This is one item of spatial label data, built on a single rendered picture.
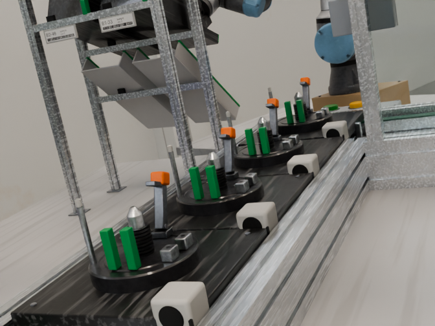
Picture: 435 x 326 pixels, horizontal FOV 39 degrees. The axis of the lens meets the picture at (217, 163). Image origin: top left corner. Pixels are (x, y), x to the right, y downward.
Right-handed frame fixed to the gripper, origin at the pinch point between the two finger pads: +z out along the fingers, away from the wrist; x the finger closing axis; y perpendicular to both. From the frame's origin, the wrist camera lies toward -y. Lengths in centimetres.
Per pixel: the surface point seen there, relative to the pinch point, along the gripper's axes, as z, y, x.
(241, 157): 48, 6, -45
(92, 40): 21.8, -11.8, 3.7
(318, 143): 35, 14, -53
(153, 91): 24.2, 3.2, -9.2
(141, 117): 19.1, 13.6, 4.4
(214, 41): 9.5, -0.5, -21.4
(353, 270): 69, 11, -72
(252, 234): 77, -4, -64
